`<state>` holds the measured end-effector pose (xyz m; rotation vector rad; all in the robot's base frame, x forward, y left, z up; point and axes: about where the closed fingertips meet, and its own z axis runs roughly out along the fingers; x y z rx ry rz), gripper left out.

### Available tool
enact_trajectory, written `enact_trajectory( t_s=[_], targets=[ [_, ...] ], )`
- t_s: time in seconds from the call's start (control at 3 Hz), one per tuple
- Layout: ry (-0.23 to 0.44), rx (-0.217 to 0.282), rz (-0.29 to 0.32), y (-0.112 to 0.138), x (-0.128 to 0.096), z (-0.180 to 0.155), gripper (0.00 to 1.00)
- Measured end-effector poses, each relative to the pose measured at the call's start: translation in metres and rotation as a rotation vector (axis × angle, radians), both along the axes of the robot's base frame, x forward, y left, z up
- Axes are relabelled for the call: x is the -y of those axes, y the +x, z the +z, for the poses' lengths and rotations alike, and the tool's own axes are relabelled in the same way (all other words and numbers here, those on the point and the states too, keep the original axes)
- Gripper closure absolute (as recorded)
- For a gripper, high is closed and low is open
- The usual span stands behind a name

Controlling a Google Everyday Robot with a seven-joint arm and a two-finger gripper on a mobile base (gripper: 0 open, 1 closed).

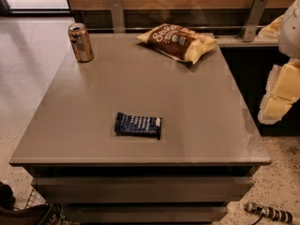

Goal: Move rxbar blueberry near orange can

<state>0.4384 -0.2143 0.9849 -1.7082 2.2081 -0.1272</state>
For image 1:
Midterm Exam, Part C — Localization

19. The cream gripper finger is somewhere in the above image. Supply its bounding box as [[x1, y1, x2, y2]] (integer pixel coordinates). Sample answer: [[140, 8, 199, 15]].
[[258, 59, 300, 125], [258, 16, 283, 39]]

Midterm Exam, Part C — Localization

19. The blue rxbar blueberry bar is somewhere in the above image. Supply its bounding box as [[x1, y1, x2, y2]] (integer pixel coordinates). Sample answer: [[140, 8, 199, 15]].
[[114, 112, 162, 140]]

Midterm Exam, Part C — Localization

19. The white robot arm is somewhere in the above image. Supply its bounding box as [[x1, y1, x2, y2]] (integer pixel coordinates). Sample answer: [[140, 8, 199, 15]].
[[258, 0, 300, 125]]

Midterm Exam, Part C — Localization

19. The orange soda can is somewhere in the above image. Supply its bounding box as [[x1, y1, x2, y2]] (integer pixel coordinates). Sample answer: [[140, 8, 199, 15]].
[[67, 22, 94, 63]]

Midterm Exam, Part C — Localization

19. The grey drawer cabinet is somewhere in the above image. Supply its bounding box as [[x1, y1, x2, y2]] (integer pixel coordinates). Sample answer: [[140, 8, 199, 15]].
[[10, 34, 271, 225]]

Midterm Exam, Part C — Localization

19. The brown chip bag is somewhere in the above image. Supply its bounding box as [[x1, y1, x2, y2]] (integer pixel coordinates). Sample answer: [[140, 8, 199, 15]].
[[137, 23, 218, 65]]

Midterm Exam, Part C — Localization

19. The black white striped tool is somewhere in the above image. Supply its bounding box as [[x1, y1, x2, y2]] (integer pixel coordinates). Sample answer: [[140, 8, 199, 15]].
[[244, 202, 296, 224]]

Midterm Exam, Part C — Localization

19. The right metal bracket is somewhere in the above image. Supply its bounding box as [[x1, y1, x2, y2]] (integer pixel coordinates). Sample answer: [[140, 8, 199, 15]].
[[240, 0, 268, 42]]

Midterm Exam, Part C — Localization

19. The metal bracket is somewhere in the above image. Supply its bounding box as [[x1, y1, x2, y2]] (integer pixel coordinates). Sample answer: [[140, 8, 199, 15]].
[[109, 0, 126, 33], [240, 0, 268, 42]]

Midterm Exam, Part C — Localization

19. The left metal bracket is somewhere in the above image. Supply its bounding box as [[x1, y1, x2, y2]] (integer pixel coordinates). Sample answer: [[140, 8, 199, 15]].
[[109, 0, 126, 33]]

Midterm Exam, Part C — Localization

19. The wire basket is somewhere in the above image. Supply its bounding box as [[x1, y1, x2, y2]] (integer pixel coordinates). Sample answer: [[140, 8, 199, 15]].
[[25, 188, 62, 225]]

